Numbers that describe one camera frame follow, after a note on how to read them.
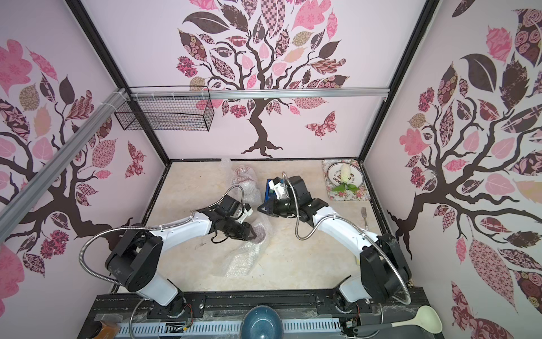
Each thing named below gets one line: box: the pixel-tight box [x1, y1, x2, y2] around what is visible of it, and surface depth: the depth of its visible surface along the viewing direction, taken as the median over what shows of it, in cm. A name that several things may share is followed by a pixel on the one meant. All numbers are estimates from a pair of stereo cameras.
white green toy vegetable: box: [332, 163, 360, 193], surface depth 109 cm
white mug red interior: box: [252, 223, 267, 244], surface depth 85 cm
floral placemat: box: [321, 159, 346, 201], surface depth 112 cm
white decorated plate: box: [326, 162, 365, 188], surface depth 113 cm
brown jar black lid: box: [87, 320, 120, 339], surface depth 65 cm
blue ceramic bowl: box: [239, 305, 284, 339], surface depth 69 cm
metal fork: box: [361, 206, 368, 229], surface depth 101 cm
